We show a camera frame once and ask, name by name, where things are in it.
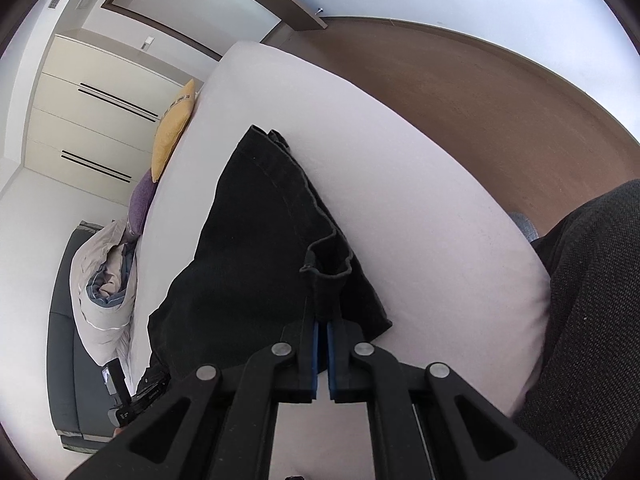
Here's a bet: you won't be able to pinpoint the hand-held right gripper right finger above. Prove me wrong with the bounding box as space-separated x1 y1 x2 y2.
326 320 582 480

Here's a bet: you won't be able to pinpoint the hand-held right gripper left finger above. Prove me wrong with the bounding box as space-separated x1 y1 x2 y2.
65 321 320 480

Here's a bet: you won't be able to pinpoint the black pants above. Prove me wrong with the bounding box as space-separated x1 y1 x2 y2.
146 125 393 378

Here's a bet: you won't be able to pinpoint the dark grey headboard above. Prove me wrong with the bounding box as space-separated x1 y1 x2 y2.
46 220 132 455

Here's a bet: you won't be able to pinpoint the beige and blue duvet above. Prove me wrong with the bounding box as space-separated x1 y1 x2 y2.
70 219 142 367

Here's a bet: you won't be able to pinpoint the white bed mattress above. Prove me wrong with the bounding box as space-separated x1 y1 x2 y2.
122 40 552 421

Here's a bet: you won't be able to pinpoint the purple pillow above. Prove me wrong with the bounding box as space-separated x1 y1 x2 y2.
128 169 158 233

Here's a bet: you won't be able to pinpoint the grey-blue cloth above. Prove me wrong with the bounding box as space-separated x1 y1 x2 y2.
509 211 540 242

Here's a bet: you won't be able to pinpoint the person's leg in dark trousers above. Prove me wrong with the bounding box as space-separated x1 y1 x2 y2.
512 179 640 480

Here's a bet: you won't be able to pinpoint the yellow pillow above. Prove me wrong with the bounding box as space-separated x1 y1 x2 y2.
151 79 197 183

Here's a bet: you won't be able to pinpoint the cream wardrobe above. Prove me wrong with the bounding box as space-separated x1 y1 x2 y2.
24 33 202 207

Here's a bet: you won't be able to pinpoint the white door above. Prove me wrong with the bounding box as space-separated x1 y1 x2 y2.
111 0 285 45

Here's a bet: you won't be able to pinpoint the brown door frame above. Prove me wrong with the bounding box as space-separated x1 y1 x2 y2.
101 0 327 63

